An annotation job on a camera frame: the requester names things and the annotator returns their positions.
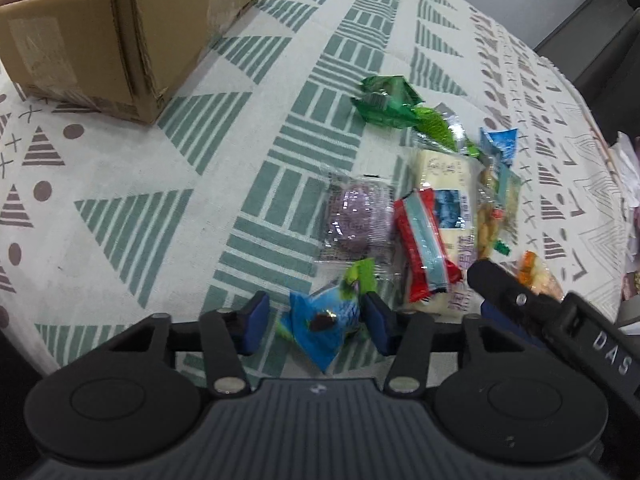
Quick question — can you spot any orange snack packet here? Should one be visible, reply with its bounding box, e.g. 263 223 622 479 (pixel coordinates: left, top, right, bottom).
515 251 564 299

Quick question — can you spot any white crumpled plastic bag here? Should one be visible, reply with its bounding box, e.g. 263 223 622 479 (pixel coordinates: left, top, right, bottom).
606 131 640 173

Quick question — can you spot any dark green snack packet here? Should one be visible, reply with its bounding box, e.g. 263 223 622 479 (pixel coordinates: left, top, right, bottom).
350 75 427 132

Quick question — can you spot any red snack packet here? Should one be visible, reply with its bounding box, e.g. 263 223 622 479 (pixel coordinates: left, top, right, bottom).
393 188 464 305

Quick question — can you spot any brown cardboard box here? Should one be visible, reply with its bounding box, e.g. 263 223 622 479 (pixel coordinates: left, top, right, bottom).
0 0 275 126

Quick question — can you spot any cream snack packet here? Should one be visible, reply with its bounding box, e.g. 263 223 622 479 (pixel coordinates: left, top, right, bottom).
399 147 487 317

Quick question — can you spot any dark grey furniture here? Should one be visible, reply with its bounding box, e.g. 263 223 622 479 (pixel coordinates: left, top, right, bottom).
530 0 640 128

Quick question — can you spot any clear cracker packet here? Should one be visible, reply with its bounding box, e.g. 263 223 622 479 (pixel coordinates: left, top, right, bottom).
474 159 524 262

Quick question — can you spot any blue candy packet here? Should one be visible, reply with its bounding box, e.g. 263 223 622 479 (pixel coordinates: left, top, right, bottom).
276 258 378 374

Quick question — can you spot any clear purple cake packet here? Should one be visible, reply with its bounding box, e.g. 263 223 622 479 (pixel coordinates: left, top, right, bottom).
319 172 402 282

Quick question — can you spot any light blue snack packet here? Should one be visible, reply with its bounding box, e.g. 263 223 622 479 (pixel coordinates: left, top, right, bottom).
479 127 521 168

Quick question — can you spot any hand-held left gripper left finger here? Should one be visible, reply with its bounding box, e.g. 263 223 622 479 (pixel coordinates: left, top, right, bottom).
107 291 271 395

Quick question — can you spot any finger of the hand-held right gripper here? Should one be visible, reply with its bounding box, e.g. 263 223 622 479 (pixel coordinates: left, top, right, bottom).
466 258 563 351

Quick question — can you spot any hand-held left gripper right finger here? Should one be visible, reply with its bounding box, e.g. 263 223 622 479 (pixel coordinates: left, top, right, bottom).
361 292 533 395

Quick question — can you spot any light green snack packet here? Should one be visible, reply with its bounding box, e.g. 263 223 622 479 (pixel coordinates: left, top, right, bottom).
409 105 484 159

